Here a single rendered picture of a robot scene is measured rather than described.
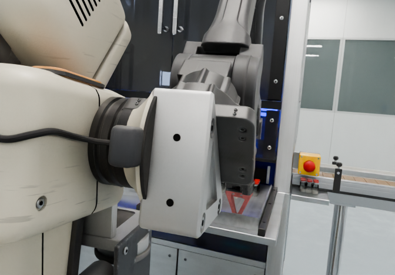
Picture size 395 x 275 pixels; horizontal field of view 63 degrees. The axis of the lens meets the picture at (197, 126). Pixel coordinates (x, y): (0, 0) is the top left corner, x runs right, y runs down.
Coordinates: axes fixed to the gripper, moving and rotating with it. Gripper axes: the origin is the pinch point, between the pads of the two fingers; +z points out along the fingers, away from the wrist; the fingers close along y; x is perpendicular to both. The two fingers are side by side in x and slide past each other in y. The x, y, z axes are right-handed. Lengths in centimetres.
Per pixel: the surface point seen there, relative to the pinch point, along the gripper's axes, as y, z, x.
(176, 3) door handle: 22, -67, 34
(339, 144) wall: 497, -27, -81
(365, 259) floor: 200, 64, -74
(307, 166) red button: 31.1, -13.3, -17.2
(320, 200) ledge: 36.3, -1.7, -23.1
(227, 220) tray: -0.7, 1.6, 2.3
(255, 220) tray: -0.9, 0.1, -5.2
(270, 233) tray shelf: -0.4, 2.8, -9.2
